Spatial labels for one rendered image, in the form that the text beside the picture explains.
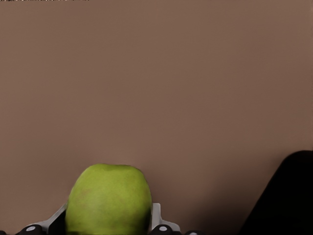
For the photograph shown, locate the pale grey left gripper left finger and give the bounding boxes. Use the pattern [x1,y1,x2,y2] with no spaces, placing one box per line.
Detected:
[16,202,68,235]

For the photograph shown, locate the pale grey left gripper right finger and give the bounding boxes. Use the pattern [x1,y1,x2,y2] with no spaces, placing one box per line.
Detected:
[148,202,183,235]

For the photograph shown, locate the green apple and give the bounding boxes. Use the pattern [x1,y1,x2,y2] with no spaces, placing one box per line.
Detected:
[65,163,153,235]

